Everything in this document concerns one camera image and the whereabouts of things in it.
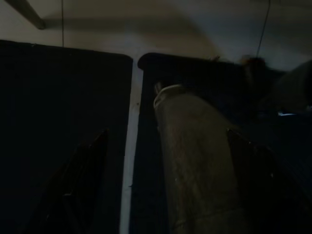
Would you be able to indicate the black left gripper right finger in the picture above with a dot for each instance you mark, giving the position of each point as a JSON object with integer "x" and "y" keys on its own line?
{"x": 263, "y": 190}

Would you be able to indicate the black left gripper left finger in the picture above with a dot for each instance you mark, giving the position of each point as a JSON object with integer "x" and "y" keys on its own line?
{"x": 80, "y": 185}

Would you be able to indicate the grey robot leg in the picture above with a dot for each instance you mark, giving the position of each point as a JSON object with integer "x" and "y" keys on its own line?
{"x": 195, "y": 158}

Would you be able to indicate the black floor mat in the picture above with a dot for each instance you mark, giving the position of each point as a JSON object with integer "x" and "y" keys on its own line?
{"x": 61, "y": 97}
{"x": 219, "y": 73}

